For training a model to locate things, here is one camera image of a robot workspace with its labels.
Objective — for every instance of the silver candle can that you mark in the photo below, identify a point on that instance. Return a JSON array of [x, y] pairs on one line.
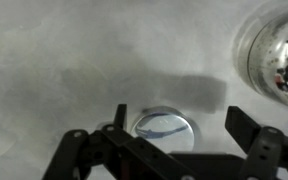
[[270, 56]]

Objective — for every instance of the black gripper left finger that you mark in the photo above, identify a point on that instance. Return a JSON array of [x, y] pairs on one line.
[[84, 150]]

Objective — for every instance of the round silver lid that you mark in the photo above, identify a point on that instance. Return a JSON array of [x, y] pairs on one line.
[[172, 137]]

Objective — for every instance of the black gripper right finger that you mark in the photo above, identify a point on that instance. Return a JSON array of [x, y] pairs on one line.
[[267, 150]]

